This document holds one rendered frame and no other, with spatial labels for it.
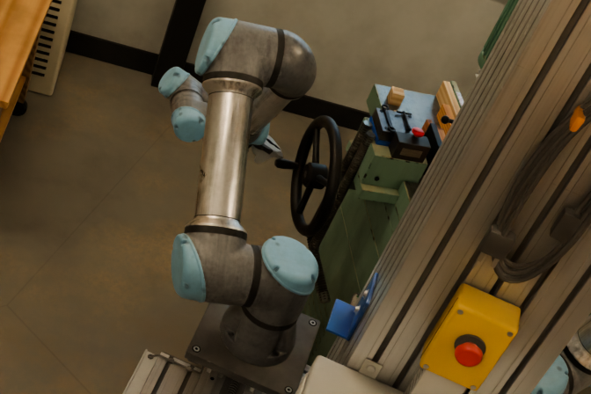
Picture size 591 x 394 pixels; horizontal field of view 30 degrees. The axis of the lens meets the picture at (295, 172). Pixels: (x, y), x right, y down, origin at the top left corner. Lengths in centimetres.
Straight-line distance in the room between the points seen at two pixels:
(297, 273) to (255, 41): 44
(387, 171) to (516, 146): 120
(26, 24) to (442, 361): 205
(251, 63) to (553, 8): 92
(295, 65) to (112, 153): 170
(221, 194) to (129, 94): 202
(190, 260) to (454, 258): 64
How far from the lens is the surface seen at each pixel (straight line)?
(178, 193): 366
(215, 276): 198
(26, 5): 336
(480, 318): 146
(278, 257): 201
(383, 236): 262
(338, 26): 399
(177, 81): 251
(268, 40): 209
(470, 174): 139
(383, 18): 398
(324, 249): 298
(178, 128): 243
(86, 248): 339
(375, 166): 252
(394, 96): 278
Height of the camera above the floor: 239
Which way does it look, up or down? 38 degrees down
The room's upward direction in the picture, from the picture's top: 24 degrees clockwise
